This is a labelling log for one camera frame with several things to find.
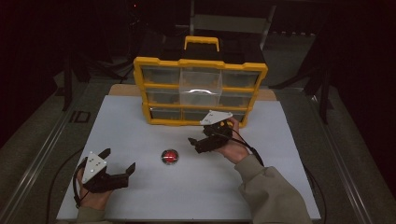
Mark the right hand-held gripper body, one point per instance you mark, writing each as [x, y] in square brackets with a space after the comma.
[214, 140]

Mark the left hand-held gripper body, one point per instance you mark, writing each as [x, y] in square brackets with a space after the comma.
[93, 166]

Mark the small red round object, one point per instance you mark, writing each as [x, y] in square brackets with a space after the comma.
[170, 156]

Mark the clear plastic drawer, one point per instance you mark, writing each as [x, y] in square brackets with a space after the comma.
[200, 79]

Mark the yellow drawer organizer cabinet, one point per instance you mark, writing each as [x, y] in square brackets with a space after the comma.
[162, 88]

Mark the person's right hand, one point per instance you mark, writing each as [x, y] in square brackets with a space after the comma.
[235, 151]

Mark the person's left hand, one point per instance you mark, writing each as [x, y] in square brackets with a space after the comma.
[95, 200]

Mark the white table sheet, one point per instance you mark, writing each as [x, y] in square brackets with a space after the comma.
[186, 193]

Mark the grid of clear drawers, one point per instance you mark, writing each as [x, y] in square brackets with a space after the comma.
[160, 75]

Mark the black stand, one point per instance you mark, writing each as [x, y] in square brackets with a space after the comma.
[325, 99]

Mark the aluminium rail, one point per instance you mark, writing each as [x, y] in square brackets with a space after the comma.
[342, 168]
[34, 165]

